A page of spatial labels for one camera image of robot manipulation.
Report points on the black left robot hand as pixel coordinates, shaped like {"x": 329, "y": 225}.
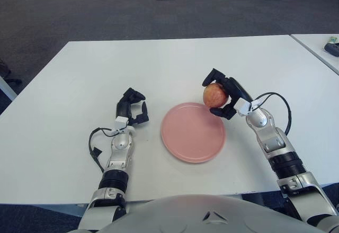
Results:
{"x": 123, "y": 108}

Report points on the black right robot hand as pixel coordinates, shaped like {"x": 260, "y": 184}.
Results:
{"x": 237, "y": 90}

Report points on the red yellow apple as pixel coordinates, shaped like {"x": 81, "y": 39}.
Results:
{"x": 214, "y": 95}

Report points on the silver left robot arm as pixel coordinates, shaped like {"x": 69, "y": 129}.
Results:
{"x": 120, "y": 144}

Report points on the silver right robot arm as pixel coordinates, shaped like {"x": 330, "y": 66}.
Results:
{"x": 272, "y": 140}

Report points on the pink round plate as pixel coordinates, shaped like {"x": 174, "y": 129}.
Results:
{"x": 190, "y": 137}

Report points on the black handheld controller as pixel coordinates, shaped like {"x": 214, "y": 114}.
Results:
{"x": 331, "y": 49}

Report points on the green white packet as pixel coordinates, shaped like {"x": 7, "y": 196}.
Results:
{"x": 333, "y": 39}

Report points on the grey robot torso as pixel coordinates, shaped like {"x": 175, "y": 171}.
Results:
{"x": 169, "y": 214}

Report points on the white slanted table leg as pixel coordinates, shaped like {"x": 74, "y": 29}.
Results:
{"x": 8, "y": 88}

